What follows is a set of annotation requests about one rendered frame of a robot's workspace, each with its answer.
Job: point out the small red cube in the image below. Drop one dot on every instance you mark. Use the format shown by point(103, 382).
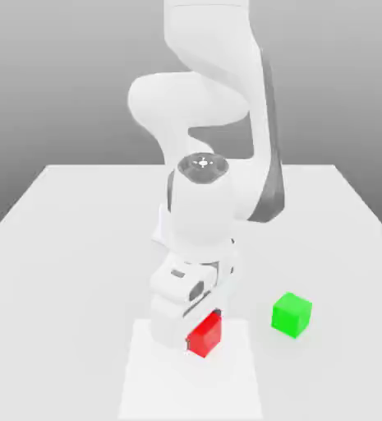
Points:
point(207, 335)

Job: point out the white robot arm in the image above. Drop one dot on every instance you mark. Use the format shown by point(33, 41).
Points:
point(203, 204)

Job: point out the small green cube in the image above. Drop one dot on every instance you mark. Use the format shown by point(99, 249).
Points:
point(290, 315)

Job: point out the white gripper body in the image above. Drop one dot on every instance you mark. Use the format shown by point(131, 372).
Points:
point(167, 324)

